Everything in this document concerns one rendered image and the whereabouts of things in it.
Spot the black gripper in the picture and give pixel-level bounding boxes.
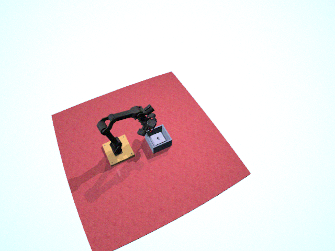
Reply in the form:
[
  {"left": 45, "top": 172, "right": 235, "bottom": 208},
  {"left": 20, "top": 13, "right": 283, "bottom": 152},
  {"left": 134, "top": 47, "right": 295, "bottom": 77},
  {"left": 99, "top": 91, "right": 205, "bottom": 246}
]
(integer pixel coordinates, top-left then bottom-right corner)
[{"left": 137, "top": 113, "right": 156, "bottom": 136}]

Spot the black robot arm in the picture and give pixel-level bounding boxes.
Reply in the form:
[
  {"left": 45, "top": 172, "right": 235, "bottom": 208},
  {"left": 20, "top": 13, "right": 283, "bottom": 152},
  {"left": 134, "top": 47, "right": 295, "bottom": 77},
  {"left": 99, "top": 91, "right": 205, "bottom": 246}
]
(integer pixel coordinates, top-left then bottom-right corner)
[{"left": 97, "top": 104, "right": 157, "bottom": 156}]

